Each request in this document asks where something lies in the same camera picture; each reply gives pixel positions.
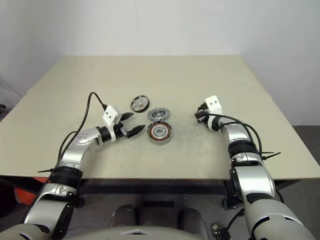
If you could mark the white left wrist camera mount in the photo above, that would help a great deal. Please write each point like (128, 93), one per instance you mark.
(110, 114)

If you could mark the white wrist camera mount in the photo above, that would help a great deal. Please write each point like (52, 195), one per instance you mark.
(213, 103)
(110, 114)

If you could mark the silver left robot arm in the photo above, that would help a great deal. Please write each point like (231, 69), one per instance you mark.
(75, 152)

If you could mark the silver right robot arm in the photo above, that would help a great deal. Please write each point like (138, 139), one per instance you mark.
(252, 180)

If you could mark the grey toothed housing lid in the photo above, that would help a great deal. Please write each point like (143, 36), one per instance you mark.
(159, 114)

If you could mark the black table frame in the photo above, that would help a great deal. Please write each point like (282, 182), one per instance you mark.
(150, 183)

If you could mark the dark rounded shape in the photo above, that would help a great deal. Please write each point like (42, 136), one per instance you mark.
(191, 217)
(123, 216)

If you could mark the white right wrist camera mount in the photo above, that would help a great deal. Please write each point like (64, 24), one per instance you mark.
(213, 103)

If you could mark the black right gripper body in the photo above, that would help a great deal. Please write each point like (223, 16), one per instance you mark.
(203, 107)

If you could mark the small white connector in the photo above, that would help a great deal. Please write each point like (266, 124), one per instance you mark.
(215, 228)

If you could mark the grey robot torso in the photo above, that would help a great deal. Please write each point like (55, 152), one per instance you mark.
(140, 233)

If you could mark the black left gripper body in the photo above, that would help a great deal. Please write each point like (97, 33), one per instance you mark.
(120, 131)

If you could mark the motor housing with copper windings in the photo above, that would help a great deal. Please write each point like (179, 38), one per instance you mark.
(159, 133)

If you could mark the orange object under table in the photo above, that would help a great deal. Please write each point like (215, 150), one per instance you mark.
(25, 196)

